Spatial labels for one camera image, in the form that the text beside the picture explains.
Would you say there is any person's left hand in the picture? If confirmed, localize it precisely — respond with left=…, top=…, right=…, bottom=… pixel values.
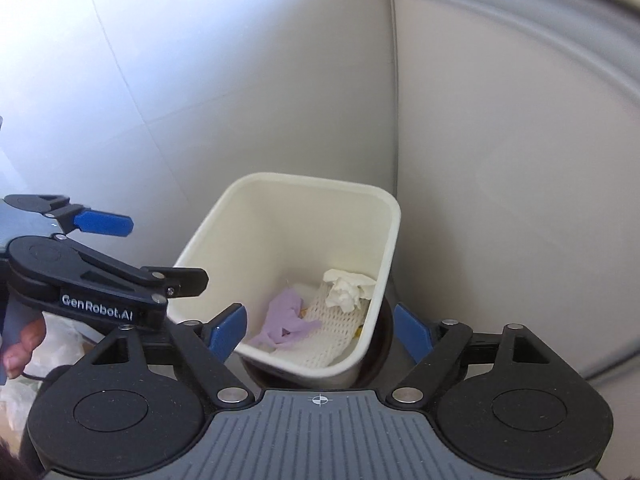
left=1, top=316, right=47, bottom=379

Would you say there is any white foam net sleeve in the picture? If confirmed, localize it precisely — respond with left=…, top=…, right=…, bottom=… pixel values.
left=270, top=283, right=370, bottom=370

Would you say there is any purple plastic wrapper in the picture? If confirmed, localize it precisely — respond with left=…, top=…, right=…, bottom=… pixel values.
left=248, top=288, right=322, bottom=350

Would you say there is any cream plastic trash bin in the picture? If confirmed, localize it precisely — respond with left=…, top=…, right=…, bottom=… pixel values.
left=168, top=172, right=401, bottom=389

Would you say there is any white tissue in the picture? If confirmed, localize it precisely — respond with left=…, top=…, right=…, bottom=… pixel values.
left=323, top=269, right=376, bottom=313

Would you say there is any yellow snack box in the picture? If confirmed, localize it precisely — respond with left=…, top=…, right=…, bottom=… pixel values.
left=302, top=304, right=366, bottom=339

